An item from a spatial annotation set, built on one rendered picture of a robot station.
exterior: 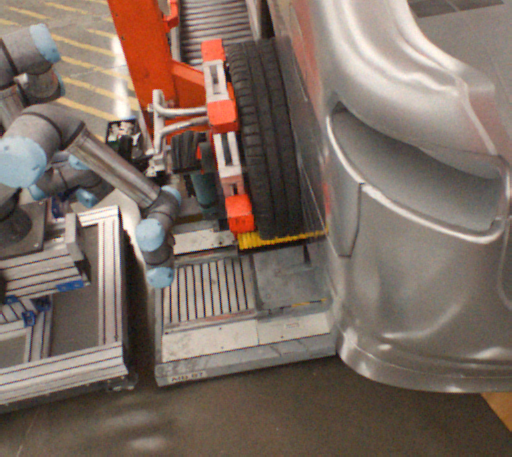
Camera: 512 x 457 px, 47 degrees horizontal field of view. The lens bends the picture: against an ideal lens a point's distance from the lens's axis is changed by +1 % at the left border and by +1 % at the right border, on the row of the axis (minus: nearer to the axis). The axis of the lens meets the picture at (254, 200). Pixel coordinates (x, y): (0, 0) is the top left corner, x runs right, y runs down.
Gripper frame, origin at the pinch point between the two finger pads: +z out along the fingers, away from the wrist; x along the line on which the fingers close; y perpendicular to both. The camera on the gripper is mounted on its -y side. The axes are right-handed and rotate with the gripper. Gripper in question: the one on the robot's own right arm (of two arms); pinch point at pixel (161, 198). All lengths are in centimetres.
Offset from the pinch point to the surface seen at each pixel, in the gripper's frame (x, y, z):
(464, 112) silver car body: -57, 76, -77
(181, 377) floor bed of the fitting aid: 10, -78, -18
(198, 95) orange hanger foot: -15, -8, 67
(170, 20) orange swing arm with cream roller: 0, -34, 189
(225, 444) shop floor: -4, -83, -44
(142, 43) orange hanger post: 2, 20, 65
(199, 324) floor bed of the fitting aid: 1, -76, 3
